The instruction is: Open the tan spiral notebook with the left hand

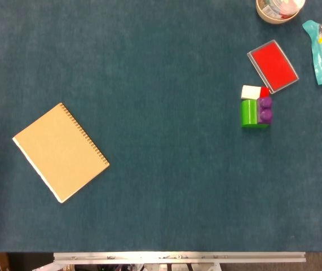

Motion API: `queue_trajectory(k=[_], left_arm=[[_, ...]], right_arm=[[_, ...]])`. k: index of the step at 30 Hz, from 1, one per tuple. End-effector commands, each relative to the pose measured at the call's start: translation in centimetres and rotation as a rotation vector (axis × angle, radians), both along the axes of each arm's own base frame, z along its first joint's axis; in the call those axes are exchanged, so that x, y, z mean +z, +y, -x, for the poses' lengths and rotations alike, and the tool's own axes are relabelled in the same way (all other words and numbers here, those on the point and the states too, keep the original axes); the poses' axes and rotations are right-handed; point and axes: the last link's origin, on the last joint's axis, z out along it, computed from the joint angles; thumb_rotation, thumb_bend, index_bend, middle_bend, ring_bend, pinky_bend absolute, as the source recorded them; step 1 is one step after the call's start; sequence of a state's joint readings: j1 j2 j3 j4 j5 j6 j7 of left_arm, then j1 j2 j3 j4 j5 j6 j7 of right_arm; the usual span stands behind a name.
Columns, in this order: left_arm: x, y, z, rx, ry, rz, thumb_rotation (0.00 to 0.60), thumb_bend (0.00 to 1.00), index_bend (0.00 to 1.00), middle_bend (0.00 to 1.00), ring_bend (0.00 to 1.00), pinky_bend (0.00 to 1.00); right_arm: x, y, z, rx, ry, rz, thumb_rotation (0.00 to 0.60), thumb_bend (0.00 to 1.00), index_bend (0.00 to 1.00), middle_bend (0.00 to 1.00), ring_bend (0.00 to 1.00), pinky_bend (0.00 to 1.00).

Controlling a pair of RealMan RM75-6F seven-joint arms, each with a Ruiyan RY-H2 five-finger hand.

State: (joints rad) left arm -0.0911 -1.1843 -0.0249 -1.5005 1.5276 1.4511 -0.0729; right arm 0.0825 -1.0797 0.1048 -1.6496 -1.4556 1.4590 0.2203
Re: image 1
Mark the kraft cover spiral notebook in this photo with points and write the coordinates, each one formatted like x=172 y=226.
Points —
x=60 y=152

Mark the blue felt table cover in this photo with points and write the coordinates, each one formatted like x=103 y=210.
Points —
x=163 y=113

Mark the green toy block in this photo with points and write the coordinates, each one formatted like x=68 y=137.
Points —
x=248 y=113

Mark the white toy block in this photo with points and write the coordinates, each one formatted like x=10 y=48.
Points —
x=250 y=92

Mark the purple toy block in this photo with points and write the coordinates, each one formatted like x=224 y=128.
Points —
x=265 y=110

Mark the red toy block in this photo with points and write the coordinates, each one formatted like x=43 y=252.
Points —
x=265 y=91

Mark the red ink pad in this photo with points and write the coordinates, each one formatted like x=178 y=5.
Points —
x=273 y=67

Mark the cream round bowl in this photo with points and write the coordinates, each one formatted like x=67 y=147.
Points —
x=265 y=16

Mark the clear plastic jar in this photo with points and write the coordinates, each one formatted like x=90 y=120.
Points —
x=282 y=6

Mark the aluminium frame rail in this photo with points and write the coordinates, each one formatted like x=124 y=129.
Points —
x=177 y=256

